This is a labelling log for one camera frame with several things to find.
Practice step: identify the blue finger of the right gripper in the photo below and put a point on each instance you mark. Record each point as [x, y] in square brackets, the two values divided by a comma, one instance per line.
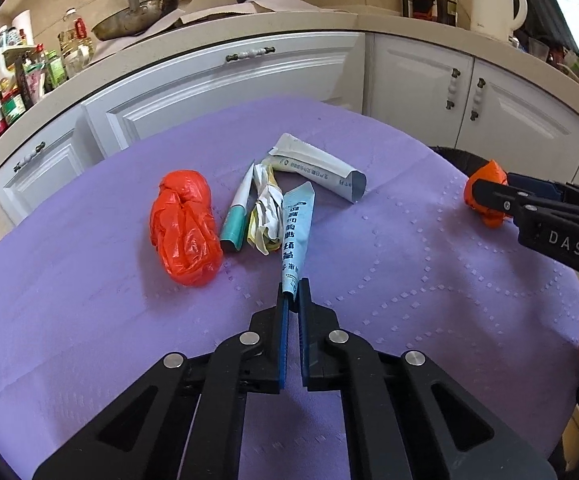
[549, 190]
[489, 197]

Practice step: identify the white electric kettle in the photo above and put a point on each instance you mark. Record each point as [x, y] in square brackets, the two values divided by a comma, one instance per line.
[498, 19]

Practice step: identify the red item by bottles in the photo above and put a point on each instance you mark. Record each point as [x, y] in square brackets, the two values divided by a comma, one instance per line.
[424, 10]

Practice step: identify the blue white wrapper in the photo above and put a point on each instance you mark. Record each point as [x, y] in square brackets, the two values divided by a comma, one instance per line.
[297, 216]

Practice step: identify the white spice rack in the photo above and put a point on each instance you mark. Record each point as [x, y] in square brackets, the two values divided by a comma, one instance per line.
[20, 63]

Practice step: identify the white tube green black cap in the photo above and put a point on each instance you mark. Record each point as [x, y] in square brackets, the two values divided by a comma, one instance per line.
[264, 231]

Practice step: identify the drawer handle centre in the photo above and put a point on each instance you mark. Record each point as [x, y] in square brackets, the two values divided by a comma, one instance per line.
[248, 54]

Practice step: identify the cabinet door handle right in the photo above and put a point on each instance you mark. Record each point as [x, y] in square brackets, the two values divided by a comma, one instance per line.
[477, 99]

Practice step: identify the drinking glass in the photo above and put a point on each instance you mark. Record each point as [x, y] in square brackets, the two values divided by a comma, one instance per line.
[538, 49]

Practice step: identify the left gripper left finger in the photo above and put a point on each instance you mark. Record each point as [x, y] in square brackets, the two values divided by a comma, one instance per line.
[280, 344]

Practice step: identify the black lined trash bin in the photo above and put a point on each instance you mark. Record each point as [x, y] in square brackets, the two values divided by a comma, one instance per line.
[464, 161]

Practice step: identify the cabinet door handle left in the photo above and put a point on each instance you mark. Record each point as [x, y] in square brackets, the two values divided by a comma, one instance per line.
[453, 88]

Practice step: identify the grey white box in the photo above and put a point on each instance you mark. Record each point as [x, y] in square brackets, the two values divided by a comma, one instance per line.
[293, 155]

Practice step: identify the red plastic bag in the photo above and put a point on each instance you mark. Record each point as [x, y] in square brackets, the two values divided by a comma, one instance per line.
[183, 229]

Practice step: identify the drawer handle left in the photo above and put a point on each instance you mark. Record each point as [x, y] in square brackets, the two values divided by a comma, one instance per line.
[29, 157]

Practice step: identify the drawer handle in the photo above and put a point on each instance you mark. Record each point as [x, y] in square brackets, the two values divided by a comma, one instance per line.
[248, 54]
[29, 157]

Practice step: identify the metal frying pan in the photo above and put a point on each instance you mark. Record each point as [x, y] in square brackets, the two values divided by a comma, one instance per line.
[137, 17]

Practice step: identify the cabinet door handle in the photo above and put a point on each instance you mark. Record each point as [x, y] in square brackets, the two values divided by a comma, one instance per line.
[453, 88]
[477, 99]

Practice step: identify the orange plastic bag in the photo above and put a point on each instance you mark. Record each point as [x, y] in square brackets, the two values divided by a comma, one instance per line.
[492, 172]

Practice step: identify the teal white tube box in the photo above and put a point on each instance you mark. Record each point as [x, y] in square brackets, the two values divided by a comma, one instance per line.
[232, 233]

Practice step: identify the dark sauce bottle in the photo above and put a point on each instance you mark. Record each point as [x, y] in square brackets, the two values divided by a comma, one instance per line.
[447, 12]

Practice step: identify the cooking oil bottle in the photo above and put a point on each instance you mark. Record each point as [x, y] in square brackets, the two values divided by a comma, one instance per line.
[77, 48]

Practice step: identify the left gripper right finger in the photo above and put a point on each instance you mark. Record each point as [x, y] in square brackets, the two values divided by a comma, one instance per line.
[303, 306]

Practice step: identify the white kitchen cabinets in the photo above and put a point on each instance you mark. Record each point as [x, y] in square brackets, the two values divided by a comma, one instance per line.
[393, 69]

